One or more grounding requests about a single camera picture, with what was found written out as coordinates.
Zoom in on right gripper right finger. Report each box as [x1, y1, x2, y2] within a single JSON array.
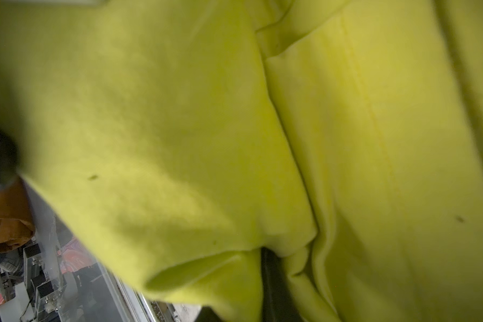
[[261, 248, 302, 322]]

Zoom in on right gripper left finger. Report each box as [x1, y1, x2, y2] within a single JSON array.
[[195, 307, 223, 322]]

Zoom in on lime green long pants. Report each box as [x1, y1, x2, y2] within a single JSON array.
[[0, 1, 483, 321]]

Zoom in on aluminium front rail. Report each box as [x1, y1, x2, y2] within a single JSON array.
[[98, 263, 201, 322]]

